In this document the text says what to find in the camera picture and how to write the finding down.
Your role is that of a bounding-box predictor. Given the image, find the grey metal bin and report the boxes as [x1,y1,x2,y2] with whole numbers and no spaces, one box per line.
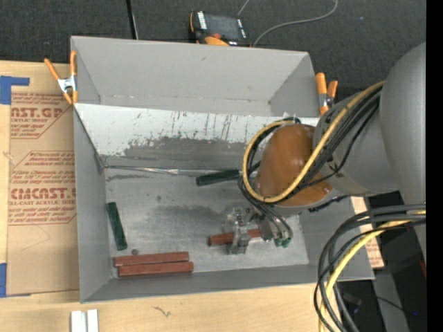
[70,35,377,304]

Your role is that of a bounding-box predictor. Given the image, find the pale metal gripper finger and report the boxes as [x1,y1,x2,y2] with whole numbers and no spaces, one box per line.
[226,234,251,256]
[222,208,253,234]

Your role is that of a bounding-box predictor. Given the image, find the brown cardboard board red print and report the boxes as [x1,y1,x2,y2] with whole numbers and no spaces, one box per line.
[0,59,386,299]

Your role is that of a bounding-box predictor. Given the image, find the red-brown block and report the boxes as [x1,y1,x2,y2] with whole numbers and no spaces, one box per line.
[113,251,191,268]
[117,261,195,278]
[208,229,262,247]

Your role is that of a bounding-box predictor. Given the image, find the dark green flat block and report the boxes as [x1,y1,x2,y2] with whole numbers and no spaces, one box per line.
[195,168,242,187]
[105,201,129,252]

